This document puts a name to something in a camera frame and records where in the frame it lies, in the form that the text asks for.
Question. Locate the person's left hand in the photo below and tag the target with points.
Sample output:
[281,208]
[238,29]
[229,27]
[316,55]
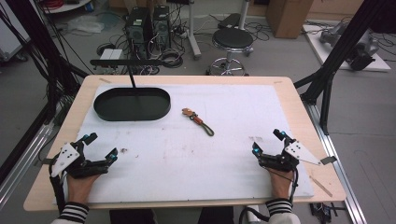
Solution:
[80,188]

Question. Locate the thin wooden stick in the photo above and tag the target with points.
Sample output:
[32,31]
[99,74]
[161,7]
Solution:
[320,186]

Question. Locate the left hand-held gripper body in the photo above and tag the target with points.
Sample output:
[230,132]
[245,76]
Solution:
[77,165]

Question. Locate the white foam mat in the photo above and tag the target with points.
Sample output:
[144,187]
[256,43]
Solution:
[193,155]

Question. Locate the black metal frame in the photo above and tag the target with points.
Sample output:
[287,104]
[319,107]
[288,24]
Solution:
[40,53]
[336,53]

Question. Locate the white metal stand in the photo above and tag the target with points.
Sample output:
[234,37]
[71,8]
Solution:
[193,31]

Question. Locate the black oval tray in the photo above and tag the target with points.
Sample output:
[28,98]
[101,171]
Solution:
[132,105]

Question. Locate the black round stool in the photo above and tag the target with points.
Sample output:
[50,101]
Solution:
[232,42]

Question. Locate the aluminium rail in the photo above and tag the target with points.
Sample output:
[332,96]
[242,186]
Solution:
[337,168]
[21,161]

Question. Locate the black T-shaped stand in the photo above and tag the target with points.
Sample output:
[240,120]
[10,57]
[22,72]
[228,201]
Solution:
[126,63]

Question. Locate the person's left striped sleeve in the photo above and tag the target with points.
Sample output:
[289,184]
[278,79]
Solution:
[73,213]

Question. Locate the person's striped sleeve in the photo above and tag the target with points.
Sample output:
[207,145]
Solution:
[73,213]
[280,208]

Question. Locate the black computer tower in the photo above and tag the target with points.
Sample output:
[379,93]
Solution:
[139,32]
[162,26]

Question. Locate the black foot pedal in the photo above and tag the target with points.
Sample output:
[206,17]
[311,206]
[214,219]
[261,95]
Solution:
[229,21]

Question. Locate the cardboard box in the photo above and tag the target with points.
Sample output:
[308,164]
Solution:
[288,17]

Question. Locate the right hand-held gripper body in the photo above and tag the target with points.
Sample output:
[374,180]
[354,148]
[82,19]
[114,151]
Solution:
[288,157]

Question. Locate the person's right striped sleeve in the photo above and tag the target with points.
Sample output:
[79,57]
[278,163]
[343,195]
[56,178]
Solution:
[280,208]

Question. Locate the clear plastic bag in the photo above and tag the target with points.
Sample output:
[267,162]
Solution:
[85,25]

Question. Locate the white power box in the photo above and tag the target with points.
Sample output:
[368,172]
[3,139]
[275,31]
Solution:
[111,54]

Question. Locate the person's leg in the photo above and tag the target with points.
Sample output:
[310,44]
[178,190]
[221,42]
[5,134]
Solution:
[216,215]
[132,216]

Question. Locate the grey tape piece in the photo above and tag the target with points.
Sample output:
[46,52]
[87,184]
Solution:
[46,161]
[328,160]

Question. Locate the white floor platform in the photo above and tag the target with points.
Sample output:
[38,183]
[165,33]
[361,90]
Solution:
[327,51]

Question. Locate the person's right hand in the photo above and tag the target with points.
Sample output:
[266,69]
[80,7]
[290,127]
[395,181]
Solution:
[280,185]

